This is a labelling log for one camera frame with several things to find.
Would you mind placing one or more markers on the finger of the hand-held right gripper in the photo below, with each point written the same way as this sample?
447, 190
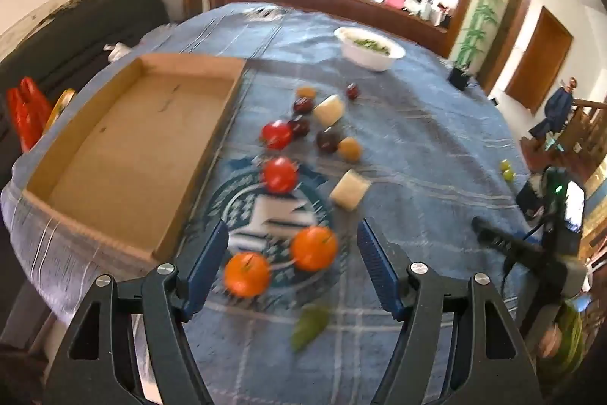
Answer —
498, 239

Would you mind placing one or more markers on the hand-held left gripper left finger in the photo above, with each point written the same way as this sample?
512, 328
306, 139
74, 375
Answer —
211, 262

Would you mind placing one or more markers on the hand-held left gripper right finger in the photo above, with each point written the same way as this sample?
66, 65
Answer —
374, 262

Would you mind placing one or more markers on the orange tangerine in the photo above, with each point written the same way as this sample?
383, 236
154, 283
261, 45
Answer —
314, 247
246, 273

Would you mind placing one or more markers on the peeled sugar cane piece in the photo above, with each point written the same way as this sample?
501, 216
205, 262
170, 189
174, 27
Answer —
329, 110
350, 189

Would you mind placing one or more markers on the red tomato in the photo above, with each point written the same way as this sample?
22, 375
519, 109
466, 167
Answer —
280, 174
277, 135

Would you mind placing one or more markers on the tan round longan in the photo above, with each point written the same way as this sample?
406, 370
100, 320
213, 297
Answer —
306, 92
350, 149

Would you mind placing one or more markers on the dark purple plum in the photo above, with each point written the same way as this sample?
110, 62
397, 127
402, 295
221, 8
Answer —
327, 140
300, 127

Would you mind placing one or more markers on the shallow cardboard box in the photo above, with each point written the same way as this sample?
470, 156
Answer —
133, 149

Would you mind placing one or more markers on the red jujube date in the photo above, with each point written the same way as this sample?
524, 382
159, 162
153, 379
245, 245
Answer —
352, 91
303, 106

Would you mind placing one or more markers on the person's right forearm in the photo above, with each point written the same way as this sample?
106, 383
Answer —
564, 334

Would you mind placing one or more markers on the small green fruit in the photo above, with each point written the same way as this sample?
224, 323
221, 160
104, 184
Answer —
509, 176
505, 165

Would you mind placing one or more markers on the green leaf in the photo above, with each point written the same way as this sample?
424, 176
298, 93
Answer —
309, 324

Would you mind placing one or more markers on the blue checkered tablecloth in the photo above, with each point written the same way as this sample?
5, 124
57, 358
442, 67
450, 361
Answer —
427, 149

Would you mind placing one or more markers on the wooden stair railing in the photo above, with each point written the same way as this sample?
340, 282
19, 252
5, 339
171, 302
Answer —
583, 125

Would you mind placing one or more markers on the small black pot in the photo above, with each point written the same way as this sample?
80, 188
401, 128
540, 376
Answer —
460, 77

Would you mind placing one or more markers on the wooden door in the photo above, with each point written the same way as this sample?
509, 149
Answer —
538, 58

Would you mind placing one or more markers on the white bowl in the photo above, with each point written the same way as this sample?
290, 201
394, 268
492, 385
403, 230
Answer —
365, 57

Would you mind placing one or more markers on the green vegetables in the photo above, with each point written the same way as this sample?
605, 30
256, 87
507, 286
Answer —
372, 44

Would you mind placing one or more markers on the yellow snack bag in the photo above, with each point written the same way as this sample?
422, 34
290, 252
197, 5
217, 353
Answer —
60, 103

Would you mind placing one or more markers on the white plastic bag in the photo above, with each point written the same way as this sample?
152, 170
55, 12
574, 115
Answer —
116, 50

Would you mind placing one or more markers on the red plastic bag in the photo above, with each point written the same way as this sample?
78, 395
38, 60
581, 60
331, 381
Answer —
26, 111

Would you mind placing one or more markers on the black sofa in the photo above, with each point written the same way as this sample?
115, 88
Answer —
71, 44

